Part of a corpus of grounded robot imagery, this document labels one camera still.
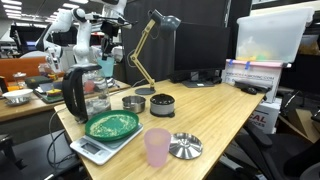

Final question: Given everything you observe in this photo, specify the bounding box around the dark tray on back table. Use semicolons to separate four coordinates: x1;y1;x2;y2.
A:
34;89;71;104

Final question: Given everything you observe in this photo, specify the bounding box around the pink plastic cup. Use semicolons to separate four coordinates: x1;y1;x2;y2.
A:
144;128;171;167

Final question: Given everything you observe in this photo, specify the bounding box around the round steel lid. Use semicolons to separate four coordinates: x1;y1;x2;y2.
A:
169;133;203;160

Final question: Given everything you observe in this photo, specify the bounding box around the white cardboard box with print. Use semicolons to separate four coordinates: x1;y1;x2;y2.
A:
222;59;291;103

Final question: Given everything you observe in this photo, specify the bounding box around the black cable under table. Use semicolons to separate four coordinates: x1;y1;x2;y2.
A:
45;108;76;172

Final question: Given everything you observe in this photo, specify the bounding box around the white main robot arm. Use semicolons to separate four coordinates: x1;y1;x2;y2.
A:
85;0;133;61

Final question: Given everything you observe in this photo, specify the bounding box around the small steel bowl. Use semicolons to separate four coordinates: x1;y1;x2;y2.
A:
122;95;146;114

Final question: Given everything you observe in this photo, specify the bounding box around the yellow desk lamp grey shade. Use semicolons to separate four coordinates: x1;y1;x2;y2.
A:
129;9;182;96

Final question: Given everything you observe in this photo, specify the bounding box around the green plate with rice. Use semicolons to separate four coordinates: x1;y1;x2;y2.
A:
85;110;139;142

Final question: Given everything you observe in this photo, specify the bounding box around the black office chair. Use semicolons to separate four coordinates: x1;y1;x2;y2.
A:
234;122;320;180

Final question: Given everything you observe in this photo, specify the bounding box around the clear plastic storage bin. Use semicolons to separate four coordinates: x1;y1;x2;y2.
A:
236;7;314;63

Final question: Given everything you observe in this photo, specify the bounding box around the black computer monitor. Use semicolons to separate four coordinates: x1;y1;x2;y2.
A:
169;23;229;88

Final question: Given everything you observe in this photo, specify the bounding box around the dark green case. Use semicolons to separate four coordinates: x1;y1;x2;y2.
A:
25;76;52;89

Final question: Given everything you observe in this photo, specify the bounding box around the white bowl on back table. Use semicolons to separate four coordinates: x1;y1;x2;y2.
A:
3;89;33;106

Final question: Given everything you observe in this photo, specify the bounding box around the black computer mouse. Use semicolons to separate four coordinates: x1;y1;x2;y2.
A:
241;87;257;95

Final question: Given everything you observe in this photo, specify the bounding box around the glass electric kettle black handle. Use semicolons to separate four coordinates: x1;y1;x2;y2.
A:
62;63;111;123

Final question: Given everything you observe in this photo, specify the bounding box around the teal plastic cup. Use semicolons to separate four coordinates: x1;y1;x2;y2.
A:
97;57;115;77

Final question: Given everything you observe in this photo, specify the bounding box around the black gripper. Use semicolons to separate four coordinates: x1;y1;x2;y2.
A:
100;21;119;61

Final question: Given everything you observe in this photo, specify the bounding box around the white kitchen scale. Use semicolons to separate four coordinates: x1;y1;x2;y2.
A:
70;123;143;165

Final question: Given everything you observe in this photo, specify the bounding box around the white box red lettering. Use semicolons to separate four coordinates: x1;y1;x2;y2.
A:
249;98;282;134

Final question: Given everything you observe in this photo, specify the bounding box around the steel container with dark contents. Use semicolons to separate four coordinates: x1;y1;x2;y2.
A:
150;94;175;118

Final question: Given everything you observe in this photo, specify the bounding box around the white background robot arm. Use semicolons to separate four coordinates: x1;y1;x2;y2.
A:
35;8;91;73

